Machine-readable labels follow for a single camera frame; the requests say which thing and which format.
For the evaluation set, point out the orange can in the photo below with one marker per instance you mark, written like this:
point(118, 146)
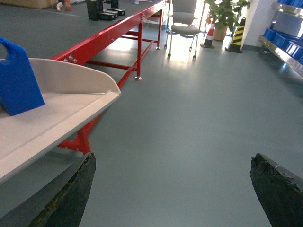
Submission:
point(67, 5)

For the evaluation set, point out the steel shelf rack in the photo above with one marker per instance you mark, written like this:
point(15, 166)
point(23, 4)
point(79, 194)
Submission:
point(287, 18)

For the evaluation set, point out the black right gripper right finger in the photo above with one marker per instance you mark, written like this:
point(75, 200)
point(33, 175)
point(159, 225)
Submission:
point(279, 191)

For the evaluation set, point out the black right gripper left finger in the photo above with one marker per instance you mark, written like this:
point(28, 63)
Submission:
point(67, 207)

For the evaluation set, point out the red table frame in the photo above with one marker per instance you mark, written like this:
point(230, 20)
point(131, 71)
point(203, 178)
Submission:
point(129, 50)

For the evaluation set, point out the potted green plant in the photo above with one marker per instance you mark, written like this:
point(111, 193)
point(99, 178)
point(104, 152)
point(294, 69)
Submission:
point(226, 14)

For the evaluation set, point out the cardboard box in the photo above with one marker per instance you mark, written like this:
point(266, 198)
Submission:
point(36, 4)

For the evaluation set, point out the beige plastic dustpan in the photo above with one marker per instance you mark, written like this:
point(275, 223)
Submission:
point(74, 95)

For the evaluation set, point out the yellow black traffic cone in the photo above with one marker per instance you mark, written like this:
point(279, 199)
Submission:
point(235, 44)

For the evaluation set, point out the blue bin on rack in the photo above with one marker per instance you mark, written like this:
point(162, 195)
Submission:
point(290, 44)

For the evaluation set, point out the red white traffic cone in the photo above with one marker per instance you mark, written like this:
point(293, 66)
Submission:
point(208, 42)

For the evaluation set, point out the grey office chair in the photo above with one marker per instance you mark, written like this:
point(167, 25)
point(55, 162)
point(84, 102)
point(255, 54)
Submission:
point(183, 16)

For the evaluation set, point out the blue plastic part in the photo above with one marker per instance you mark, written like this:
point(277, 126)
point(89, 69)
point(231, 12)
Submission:
point(19, 90)

